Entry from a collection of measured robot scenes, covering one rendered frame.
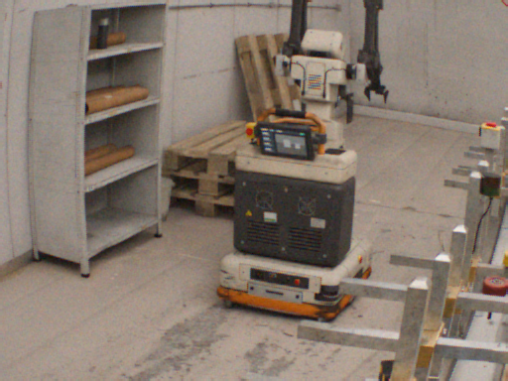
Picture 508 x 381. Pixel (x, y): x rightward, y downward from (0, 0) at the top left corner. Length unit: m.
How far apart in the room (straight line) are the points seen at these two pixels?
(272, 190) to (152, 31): 1.54
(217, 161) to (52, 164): 1.50
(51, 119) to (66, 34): 0.51
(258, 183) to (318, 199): 0.30
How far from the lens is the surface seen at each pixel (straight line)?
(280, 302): 3.67
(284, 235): 3.64
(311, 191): 3.54
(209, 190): 5.24
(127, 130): 4.83
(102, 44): 4.27
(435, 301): 1.36
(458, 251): 1.59
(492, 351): 1.35
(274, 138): 3.50
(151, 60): 4.68
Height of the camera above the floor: 1.56
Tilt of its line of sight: 15 degrees down
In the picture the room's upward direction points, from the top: 2 degrees clockwise
